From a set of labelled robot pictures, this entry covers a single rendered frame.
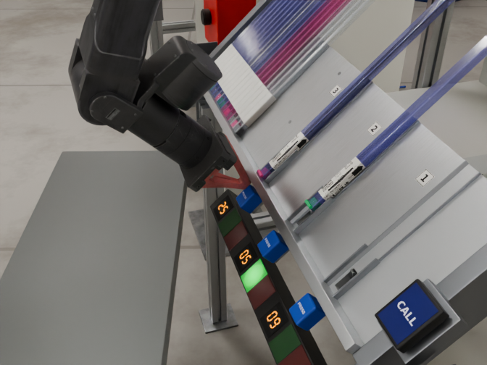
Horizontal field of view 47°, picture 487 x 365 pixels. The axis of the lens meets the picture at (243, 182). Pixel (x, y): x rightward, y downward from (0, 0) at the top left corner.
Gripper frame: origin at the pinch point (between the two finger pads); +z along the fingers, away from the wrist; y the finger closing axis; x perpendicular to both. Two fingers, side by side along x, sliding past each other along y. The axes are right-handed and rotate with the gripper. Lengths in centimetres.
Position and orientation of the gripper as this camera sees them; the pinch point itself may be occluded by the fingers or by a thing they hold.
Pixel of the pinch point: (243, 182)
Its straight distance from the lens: 76.5
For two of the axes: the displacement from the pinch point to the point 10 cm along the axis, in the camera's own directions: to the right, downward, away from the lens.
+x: -6.9, 6.9, 2.3
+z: 6.6, 4.7, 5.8
